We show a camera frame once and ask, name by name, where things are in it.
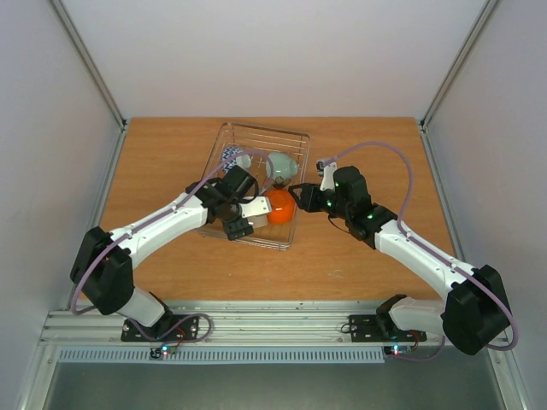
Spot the red patterned bowl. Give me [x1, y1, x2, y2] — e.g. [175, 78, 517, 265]
[221, 146, 252, 173]

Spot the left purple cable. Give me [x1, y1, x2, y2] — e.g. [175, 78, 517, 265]
[70, 149, 270, 343]

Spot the teal ceramic bowl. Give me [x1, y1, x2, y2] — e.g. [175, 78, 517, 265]
[266, 152, 298, 185]

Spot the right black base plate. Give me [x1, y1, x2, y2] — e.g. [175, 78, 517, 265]
[340, 314, 427, 343]

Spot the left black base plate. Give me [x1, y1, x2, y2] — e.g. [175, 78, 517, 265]
[121, 314, 199, 343]

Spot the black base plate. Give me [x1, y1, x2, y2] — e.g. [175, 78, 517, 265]
[340, 314, 427, 343]
[121, 314, 199, 343]

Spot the white bowl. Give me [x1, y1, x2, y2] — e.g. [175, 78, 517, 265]
[265, 190, 296, 225]
[248, 215, 268, 231]

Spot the grey slotted cable duct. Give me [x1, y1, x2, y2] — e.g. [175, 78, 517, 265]
[56, 346, 385, 365]

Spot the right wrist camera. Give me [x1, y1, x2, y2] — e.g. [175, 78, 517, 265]
[316, 159, 338, 191]

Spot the right circuit board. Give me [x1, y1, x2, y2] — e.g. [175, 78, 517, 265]
[384, 344, 414, 356]

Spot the purple cable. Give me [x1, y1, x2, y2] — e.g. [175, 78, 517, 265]
[70, 149, 270, 343]
[326, 140, 521, 362]

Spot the circuit board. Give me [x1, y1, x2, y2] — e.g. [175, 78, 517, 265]
[384, 344, 414, 356]
[149, 346, 177, 360]

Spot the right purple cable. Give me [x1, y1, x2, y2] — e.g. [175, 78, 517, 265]
[326, 140, 521, 362]

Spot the metal wire dish rack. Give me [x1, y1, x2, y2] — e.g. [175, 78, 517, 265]
[197, 122, 312, 253]

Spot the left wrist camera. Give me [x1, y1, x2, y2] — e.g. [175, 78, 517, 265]
[239, 196, 272, 219]

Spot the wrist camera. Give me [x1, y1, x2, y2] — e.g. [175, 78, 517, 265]
[316, 159, 338, 191]
[239, 196, 272, 219]

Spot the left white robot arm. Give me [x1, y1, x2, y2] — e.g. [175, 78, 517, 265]
[69, 166, 271, 340]

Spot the left circuit board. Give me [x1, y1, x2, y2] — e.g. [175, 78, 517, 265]
[149, 346, 177, 360]

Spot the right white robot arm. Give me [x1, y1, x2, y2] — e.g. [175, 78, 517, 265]
[289, 166, 513, 355]

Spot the aluminium rail frame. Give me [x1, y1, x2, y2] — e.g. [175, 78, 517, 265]
[38, 298, 509, 348]

